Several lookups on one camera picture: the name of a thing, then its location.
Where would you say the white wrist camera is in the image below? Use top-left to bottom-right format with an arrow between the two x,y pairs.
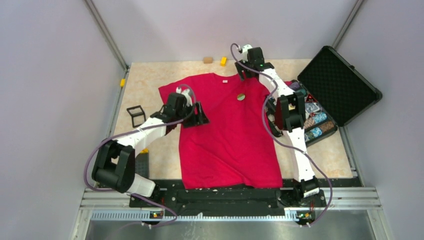
175,86 -> 193,107
237,44 -> 253,62

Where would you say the small black framed box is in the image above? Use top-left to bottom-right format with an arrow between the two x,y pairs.
126,105 -> 147,128

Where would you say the yellow small block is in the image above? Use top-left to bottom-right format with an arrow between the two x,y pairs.
219,56 -> 228,67

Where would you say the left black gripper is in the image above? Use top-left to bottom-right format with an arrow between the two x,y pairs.
175,100 -> 209,128

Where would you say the white round pin brooch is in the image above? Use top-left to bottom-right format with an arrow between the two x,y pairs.
236,93 -> 246,101

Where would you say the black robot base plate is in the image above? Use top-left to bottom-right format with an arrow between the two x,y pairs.
127,178 -> 364,220

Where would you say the red t-shirt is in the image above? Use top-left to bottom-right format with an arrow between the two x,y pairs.
158,73 -> 283,189

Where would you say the yellow wedge block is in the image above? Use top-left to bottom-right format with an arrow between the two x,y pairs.
140,148 -> 149,154

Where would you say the dark grey studded baseplate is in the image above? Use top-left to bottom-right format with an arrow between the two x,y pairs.
135,152 -> 150,179

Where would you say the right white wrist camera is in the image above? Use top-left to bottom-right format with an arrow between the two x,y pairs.
237,44 -> 253,62

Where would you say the black case with chips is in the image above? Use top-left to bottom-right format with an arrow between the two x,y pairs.
278,46 -> 383,146

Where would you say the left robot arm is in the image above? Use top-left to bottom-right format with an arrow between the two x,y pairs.
91,89 -> 210,207

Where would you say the left tan wooden block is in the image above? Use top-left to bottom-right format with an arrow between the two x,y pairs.
202,56 -> 214,64

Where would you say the yellow clip on frame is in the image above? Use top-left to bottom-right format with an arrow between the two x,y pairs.
119,78 -> 126,88

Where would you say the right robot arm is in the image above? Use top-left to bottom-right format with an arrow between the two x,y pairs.
230,43 -> 320,206

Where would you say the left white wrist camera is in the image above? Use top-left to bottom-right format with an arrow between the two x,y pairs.
175,86 -> 193,107

